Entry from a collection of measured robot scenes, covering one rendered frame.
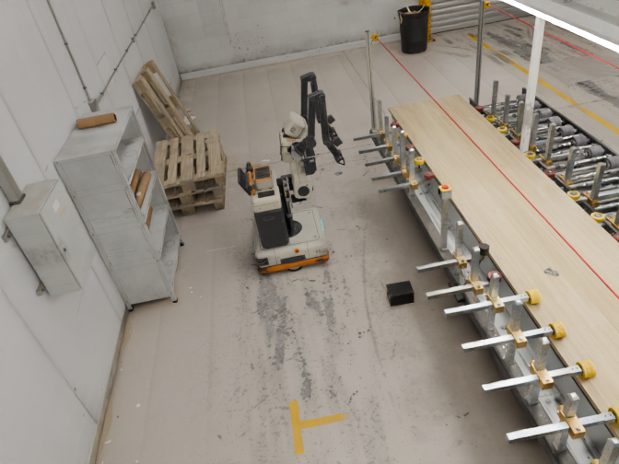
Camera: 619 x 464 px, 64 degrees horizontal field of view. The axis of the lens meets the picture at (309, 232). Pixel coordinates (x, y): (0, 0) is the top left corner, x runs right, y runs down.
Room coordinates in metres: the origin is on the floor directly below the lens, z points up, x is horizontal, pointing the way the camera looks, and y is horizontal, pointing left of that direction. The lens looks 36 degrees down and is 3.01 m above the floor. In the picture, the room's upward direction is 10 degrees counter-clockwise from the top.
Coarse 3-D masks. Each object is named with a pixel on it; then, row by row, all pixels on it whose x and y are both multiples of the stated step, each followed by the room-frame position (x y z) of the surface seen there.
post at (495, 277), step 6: (492, 276) 1.90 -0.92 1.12; (498, 276) 1.89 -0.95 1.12; (492, 282) 1.89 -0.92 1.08; (498, 282) 1.89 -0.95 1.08; (492, 288) 1.89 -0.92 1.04; (492, 294) 1.89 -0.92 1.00; (486, 312) 1.92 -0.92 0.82; (492, 312) 1.89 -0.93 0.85; (486, 318) 1.91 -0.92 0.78; (492, 318) 1.89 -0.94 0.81; (486, 324) 1.91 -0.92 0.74; (492, 324) 1.89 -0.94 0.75
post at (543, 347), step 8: (544, 344) 1.39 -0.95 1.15; (536, 352) 1.42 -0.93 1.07; (544, 352) 1.39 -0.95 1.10; (536, 360) 1.41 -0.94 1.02; (544, 360) 1.39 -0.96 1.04; (536, 368) 1.39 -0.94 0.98; (536, 384) 1.39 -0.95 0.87; (528, 392) 1.42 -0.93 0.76; (536, 392) 1.39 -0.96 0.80; (536, 400) 1.39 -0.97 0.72
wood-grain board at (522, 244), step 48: (432, 144) 3.84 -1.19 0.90; (480, 144) 3.70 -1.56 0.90; (480, 192) 2.99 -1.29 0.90; (528, 192) 2.88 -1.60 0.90; (480, 240) 2.47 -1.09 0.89; (528, 240) 2.38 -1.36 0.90; (576, 240) 2.30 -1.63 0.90; (528, 288) 1.97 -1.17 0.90; (576, 288) 1.91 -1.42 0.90; (576, 336) 1.59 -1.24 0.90
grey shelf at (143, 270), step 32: (96, 128) 3.89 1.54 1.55; (128, 128) 4.28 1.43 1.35; (64, 160) 3.39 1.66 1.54; (96, 160) 3.39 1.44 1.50; (128, 160) 3.82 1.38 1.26; (96, 192) 3.39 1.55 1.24; (128, 192) 3.40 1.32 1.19; (96, 224) 3.39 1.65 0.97; (128, 224) 3.39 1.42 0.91; (160, 224) 3.94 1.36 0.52; (128, 256) 3.39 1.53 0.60; (160, 256) 3.47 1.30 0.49; (128, 288) 3.39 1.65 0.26; (160, 288) 3.39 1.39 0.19
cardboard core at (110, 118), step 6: (102, 114) 3.95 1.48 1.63; (108, 114) 3.94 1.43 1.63; (114, 114) 3.98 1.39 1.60; (78, 120) 3.93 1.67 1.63; (84, 120) 3.92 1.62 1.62; (90, 120) 3.91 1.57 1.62; (96, 120) 3.91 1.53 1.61; (102, 120) 3.91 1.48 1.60; (108, 120) 3.91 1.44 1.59; (114, 120) 3.91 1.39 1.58; (78, 126) 3.90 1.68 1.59; (84, 126) 3.90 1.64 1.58; (90, 126) 3.91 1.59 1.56
